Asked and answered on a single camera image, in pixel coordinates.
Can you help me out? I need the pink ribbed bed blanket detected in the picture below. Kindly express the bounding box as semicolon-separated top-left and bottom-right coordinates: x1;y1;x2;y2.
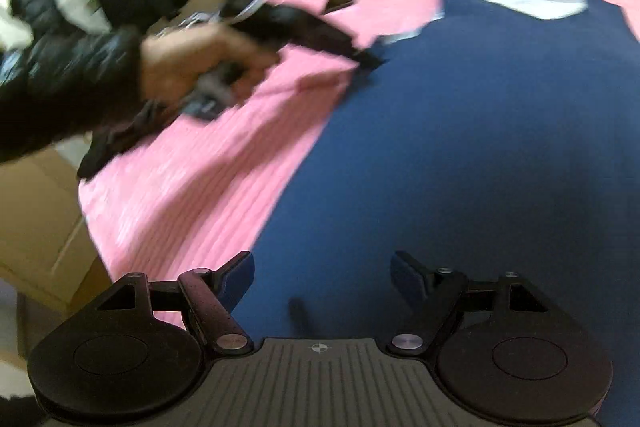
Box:
77;0;640;327

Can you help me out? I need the black puffer jacket sleeve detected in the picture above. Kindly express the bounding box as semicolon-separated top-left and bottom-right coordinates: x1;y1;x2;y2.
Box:
1;0;188;180

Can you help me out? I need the person's left hand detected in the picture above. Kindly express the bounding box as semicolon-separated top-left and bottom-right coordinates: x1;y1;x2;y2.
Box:
139;23;280;105

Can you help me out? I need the cardboard box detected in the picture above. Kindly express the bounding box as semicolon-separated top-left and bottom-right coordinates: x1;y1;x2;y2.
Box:
0;146;114;316

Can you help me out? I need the navy blue garment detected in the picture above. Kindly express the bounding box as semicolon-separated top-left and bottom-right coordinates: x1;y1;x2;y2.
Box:
232;0;640;358

